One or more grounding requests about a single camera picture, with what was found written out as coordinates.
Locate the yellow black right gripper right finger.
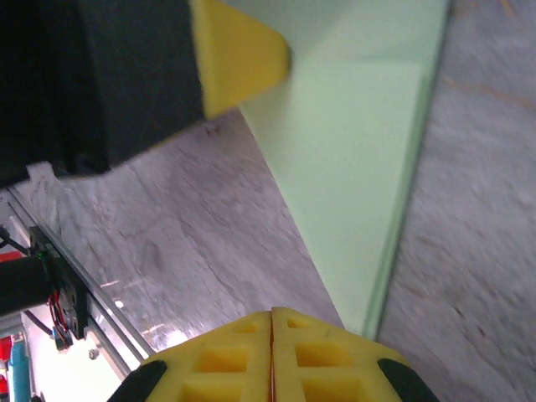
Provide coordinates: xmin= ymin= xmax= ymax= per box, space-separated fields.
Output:
xmin=272 ymin=307 xmax=441 ymax=402

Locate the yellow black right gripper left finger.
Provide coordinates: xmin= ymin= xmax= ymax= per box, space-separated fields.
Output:
xmin=107 ymin=307 xmax=273 ymax=402

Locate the blue plastic cylinder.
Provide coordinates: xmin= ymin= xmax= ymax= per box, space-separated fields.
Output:
xmin=8 ymin=343 xmax=31 ymax=402

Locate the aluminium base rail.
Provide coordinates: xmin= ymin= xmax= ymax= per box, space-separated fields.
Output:
xmin=6 ymin=183 xmax=154 ymax=378

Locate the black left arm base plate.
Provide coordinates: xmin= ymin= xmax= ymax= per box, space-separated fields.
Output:
xmin=28 ymin=224 xmax=90 ymax=341

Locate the light green paper sheet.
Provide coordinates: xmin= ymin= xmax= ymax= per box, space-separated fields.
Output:
xmin=224 ymin=0 xmax=452 ymax=340

